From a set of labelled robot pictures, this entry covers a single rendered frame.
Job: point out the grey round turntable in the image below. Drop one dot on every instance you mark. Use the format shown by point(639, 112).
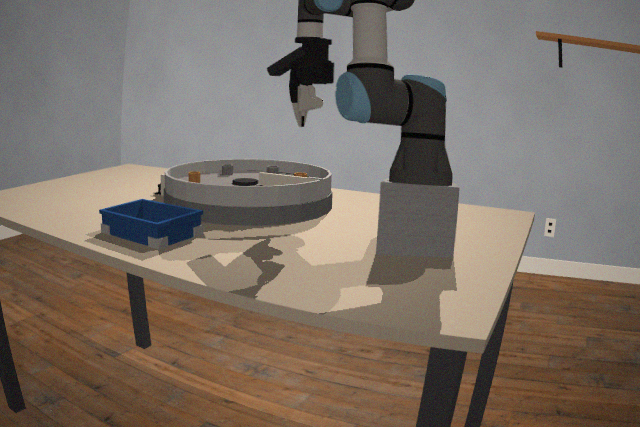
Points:
point(244, 201)

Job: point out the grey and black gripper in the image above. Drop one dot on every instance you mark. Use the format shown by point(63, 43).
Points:
point(308, 70)

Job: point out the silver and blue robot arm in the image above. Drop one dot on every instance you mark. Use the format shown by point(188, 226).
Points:
point(368, 92)

